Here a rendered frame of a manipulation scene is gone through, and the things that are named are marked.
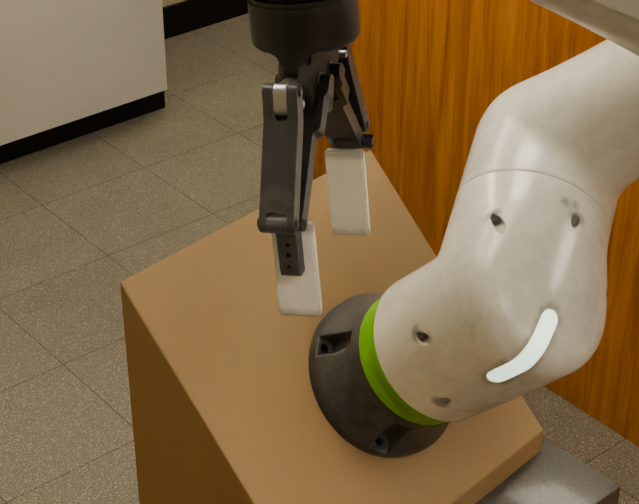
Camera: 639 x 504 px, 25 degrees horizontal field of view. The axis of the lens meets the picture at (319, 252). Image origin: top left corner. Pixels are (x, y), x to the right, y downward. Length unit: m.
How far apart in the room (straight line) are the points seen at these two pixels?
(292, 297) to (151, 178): 2.78
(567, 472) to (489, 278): 0.35
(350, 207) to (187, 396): 0.21
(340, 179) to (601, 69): 0.22
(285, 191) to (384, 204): 0.43
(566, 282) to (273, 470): 0.29
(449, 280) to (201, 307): 0.23
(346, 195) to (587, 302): 0.20
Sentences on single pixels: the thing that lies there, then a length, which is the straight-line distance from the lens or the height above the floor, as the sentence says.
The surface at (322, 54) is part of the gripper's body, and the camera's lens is 1.01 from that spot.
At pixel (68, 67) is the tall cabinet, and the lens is 3.85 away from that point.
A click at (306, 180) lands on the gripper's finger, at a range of 0.98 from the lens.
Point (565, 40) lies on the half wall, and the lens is 2.69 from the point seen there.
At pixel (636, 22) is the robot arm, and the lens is 0.82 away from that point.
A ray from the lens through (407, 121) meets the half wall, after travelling 3.08.
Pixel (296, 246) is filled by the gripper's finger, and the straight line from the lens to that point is 0.98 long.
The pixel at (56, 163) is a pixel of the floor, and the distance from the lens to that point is 3.89.
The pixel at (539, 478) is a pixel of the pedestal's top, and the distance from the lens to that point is 1.39.
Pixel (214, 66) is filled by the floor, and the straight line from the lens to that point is 4.37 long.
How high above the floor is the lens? 1.84
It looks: 32 degrees down
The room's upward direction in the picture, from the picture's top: straight up
